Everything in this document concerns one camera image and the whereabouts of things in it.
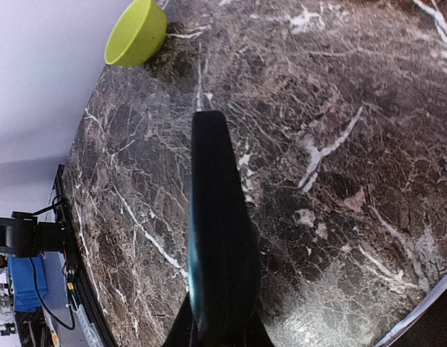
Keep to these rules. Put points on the phone with green edge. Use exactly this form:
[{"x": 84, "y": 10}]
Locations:
[{"x": 223, "y": 259}]

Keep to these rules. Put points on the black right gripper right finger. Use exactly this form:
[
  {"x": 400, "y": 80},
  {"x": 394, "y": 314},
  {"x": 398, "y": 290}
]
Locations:
[{"x": 255, "y": 334}]

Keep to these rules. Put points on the black front rail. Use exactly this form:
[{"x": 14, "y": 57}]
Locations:
[{"x": 77, "y": 274}]

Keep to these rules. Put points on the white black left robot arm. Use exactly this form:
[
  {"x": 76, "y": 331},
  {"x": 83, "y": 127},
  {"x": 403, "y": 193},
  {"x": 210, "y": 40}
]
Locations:
[{"x": 24, "y": 236}]

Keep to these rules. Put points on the white slotted cable duct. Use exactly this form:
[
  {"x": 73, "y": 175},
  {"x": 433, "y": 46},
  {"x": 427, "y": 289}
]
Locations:
[{"x": 89, "y": 329}]

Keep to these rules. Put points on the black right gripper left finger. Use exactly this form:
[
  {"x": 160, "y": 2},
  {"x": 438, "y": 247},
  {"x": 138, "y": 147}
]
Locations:
[{"x": 183, "y": 332}]

